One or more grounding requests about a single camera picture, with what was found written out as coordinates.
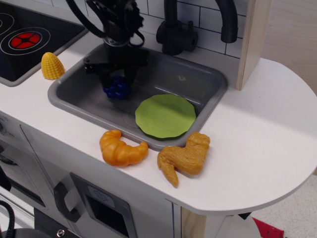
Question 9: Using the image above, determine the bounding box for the black toy faucet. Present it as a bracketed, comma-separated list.
[156, 0, 238, 56]

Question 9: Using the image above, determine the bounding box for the green toy plate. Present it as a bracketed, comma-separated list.
[135, 94, 196, 138]

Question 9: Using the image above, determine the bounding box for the black toy stovetop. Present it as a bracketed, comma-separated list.
[0, 2, 88, 87]

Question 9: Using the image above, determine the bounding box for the grey toy sink basin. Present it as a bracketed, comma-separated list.
[48, 45, 227, 151]

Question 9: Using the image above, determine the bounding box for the black cable lower left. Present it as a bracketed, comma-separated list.
[0, 200, 16, 238]

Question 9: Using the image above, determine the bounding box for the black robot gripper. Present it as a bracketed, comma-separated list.
[83, 43, 149, 89]

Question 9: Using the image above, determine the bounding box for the yellow toy corn piece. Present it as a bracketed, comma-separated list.
[41, 52, 65, 80]

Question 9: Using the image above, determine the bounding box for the toy fried chicken wing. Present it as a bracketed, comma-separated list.
[157, 132, 210, 187]

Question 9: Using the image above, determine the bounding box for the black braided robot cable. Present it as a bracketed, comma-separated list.
[65, 0, 109, 39]

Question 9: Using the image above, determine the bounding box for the wooden kitchen side post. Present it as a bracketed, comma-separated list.
[236, 0, 272, 90]

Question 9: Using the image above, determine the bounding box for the orange toy croissant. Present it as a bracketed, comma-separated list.
[100, 129, 149, 167]

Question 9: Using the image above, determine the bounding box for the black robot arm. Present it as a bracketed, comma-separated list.
[84, 0, 149, 89]

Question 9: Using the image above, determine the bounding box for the blue toy blueberries cluster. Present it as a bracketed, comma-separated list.
[103, 75, 132, 100]

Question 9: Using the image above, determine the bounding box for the red cloth on floor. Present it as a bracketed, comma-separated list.
[253, 218, 284, 238]

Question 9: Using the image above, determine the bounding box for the dark grey oven door handle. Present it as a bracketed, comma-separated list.
[53, 182, 80, 223]

